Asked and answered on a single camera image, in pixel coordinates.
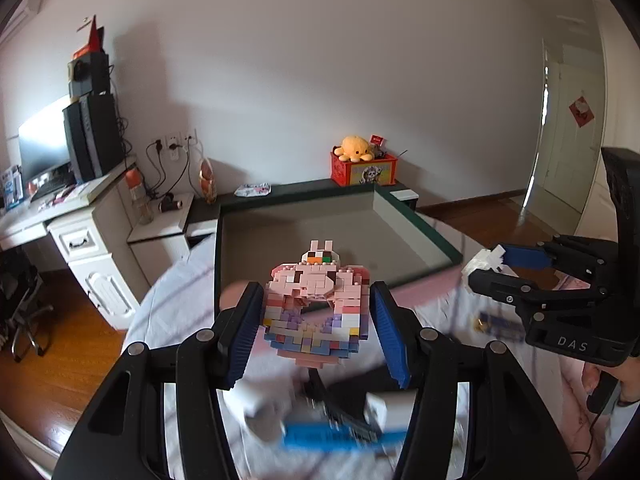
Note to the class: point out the person's right hand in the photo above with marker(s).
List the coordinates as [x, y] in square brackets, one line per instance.
[590, 377]

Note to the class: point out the papers on desk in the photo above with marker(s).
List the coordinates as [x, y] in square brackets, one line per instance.
[80, 192]

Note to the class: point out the pink quilt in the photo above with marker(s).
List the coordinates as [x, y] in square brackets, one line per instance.
[570, 410]

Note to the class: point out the computer monitor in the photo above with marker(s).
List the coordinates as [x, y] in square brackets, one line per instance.
[42, 145]

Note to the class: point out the black keyboard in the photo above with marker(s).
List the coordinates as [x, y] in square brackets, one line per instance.
[52, 187]

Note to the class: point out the blue product box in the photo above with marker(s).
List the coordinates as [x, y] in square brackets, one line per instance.
[11, 187]

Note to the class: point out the white desk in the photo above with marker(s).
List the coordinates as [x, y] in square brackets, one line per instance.
[85, 255]

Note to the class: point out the small blue box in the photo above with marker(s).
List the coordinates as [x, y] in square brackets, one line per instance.
[500, 327]

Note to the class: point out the white air conditioner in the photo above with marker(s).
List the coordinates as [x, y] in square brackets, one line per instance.
[20, 20]

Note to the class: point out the pink tray with green rim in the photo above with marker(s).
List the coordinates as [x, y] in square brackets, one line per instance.
[300, 225]

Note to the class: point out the red door decoration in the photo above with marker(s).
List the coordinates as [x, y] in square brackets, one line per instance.
[581, 110]

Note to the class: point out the pink brick-built toy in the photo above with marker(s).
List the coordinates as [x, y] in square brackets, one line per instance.
[320, 285]

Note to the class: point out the white flat box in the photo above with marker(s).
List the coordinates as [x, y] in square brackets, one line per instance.
[404, 194]

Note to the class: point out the white tape roll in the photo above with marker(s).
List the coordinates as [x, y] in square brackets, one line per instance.
[260, 405]

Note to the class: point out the wall power outlets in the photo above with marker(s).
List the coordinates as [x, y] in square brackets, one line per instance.
[175, 141]

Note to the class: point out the black zip case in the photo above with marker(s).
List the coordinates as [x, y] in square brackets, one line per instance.
[350, 395]

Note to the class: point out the dark-topped low cabinet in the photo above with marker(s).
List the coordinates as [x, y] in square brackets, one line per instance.
[300, 191]

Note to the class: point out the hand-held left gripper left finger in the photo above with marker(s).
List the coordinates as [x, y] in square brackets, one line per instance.
[242, 340]

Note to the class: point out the orange-capped bottle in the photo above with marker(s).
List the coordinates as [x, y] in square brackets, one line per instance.
[137, 205]

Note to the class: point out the white door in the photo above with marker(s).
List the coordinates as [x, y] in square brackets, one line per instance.
[565, 150]

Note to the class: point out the yellow octopus plush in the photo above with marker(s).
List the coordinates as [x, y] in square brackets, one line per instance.
[352, 147]

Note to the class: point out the red card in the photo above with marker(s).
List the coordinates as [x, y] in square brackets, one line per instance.
[377, 140]

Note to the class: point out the red triangular box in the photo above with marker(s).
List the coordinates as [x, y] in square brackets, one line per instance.
[92, 35]

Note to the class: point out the snack packet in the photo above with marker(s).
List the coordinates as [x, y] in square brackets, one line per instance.
[252, 190]

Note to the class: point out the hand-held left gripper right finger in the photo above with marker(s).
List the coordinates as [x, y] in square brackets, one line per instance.
[392, 340]

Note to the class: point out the black box with round print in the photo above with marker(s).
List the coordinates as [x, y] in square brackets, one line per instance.
[90, 75]

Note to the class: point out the black computer tower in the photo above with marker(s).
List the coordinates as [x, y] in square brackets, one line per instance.
[92, 140]

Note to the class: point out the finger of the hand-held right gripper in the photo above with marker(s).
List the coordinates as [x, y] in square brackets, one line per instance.
[525, 256]
[500, 287]

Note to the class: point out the black office chair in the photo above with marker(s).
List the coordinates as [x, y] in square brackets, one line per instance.
[20, 300]

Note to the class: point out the red storage box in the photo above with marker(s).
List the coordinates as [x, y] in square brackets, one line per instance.
[365, 172]

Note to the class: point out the white low cabinet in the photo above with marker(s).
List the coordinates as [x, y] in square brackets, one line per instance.
[160, 240]

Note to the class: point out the white charger block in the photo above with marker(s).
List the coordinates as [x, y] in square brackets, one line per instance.
[385, 407]

